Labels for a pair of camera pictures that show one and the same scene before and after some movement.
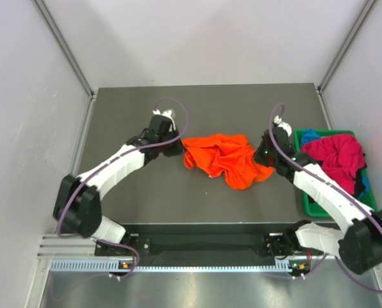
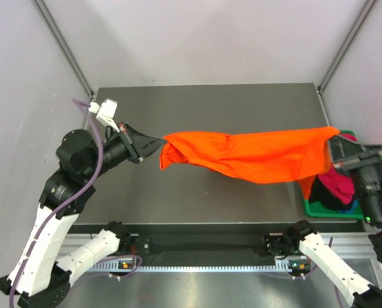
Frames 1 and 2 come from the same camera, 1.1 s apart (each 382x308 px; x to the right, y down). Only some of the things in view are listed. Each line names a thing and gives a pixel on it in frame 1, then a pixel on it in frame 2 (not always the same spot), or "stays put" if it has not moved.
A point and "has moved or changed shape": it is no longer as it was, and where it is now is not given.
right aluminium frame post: (367, 8) stays put
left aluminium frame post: (63, 47) stays put
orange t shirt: (231, 154) has moved or changed shape
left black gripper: (178, 149) to (138, 145)
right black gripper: (257, 156) to (346, 154)
